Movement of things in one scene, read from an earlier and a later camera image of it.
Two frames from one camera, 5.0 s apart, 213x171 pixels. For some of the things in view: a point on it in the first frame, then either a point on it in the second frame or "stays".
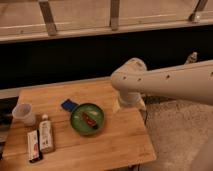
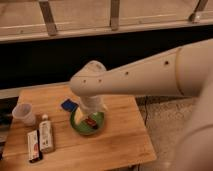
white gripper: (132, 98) to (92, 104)
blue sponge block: (69, 105) stays
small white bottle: (46, 134) stays
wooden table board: (78, 126) stays
